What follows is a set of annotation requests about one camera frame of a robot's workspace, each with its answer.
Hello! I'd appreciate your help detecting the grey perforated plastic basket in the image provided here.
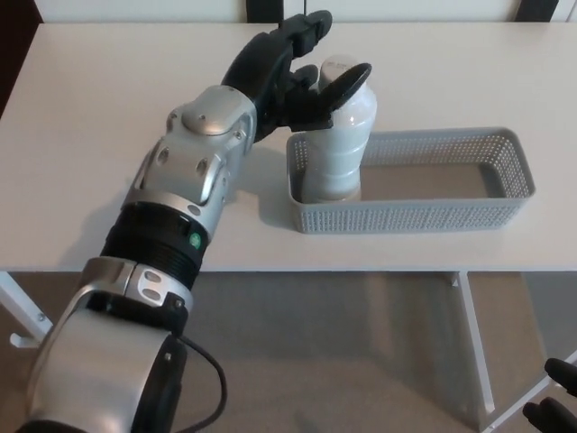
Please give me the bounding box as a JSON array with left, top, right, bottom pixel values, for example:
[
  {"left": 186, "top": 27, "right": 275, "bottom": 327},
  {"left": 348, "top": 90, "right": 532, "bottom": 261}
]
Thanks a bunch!
[{"left": 286, "top": 127, "right": 537, "bottom": 236}]

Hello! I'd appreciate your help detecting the black vertical panel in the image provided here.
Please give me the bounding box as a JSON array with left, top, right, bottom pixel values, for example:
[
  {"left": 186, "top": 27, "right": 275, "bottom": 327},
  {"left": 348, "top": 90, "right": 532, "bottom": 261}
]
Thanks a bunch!
[
  {"left": 508, "top": 0, "right": 555, "bottom": 23},
  {"left": 245, "top": 0, "right": 307, "bottom": 23}
]

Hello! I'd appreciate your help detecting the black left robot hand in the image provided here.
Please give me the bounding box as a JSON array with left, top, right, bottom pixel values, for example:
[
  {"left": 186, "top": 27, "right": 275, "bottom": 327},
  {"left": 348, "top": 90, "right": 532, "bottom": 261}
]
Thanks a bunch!
[{"left": 219, "top": 11, "right": 374, "bottom": 146}]

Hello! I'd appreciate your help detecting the white plastic bottle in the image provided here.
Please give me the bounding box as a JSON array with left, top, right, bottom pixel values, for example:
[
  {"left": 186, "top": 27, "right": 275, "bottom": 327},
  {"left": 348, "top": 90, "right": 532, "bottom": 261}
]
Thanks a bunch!
[{"left": 300, "top": 54, "right": 379, "bottom": 203}]

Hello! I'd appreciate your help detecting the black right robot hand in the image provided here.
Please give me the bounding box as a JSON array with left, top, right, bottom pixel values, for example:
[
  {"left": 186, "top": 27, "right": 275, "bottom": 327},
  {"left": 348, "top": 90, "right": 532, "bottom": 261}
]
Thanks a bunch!
[{"left": 521, "top": 357, "right": 577, "bottom": 433}]

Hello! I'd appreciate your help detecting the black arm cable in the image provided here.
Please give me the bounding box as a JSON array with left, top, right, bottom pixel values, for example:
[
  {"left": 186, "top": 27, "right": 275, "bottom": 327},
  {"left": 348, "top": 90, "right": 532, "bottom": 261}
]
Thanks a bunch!
[{"left": 173, "top": 333, "right": 227, "bottom": 433}]

